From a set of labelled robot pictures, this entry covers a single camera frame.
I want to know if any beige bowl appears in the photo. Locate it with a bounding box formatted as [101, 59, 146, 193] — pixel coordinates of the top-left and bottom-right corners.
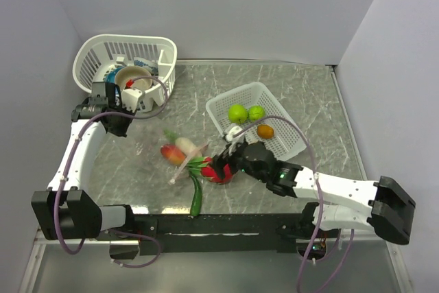
[115, 66, 153, 91]

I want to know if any green fake chili pepper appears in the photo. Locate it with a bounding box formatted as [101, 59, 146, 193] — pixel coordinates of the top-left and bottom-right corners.
[189, 174, 202, 217]

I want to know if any white perforated rectangular basket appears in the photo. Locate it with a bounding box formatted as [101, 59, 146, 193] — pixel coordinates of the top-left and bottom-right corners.
[205, 82, 307, 163]

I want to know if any blue plate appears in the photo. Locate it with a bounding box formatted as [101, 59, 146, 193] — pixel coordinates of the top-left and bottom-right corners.
[104, 70, 117, 84]

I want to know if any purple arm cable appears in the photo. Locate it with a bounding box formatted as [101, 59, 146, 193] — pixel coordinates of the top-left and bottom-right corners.
[54, 76, 169, 269]
[236, 115, 355, 293]

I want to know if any red fake strawberry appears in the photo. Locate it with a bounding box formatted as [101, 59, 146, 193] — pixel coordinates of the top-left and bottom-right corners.
[187, 156, 234, 185]

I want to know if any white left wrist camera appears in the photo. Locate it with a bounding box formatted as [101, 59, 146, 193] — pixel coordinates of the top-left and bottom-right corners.
[121, 88, 145, 113]

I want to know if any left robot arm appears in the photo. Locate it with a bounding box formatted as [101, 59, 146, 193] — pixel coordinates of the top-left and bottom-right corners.
[31, 82, 144, 240]

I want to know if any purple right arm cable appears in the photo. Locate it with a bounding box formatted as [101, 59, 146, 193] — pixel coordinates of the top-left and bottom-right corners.
[236, 115, 355, 293]

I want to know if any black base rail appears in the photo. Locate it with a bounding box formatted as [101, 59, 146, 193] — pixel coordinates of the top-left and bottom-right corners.
[131, 213, 315, 253]

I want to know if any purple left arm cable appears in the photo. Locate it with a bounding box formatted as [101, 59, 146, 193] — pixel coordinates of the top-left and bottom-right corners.
[54, 76, 169, 269]

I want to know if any white slatted round basket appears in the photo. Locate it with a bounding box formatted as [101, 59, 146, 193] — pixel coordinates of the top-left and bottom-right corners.
[73, 34, 178, 113]

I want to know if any blue patterned white dish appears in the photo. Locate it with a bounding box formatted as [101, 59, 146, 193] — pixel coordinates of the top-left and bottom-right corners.
[133, 57, 159, 77]

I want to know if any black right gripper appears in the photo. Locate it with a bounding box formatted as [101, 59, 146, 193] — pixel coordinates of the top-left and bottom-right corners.
[207, 140, 268, 184]

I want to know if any clear zip top bag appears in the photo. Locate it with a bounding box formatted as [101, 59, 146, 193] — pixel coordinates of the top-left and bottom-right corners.
[130, 124, 211, 186]

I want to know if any white fake radish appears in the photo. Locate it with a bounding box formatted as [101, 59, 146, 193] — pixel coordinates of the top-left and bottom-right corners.
[163, 130, 202, 158]

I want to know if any green fake apple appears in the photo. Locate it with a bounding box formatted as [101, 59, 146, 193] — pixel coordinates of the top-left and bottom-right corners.
[228, 104, 248, 124]

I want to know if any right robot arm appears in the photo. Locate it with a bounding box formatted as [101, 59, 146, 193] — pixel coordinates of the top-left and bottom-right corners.
[211, 142, 416, 245]

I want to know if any brown fake food piece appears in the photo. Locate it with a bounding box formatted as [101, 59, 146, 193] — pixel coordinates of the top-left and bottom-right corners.
[257, 124, 274, 139]

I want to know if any red yellow fake mango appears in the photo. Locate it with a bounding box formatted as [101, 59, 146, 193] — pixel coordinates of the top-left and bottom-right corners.
[161, 144, 186, 166]

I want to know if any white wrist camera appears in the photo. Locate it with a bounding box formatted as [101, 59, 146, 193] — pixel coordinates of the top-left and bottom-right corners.
[121, 88, 145, 113]
[224, 124, 245, 144]

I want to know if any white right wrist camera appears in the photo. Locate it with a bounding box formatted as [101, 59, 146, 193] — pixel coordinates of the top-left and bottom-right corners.
[224, 124, 245, 144]

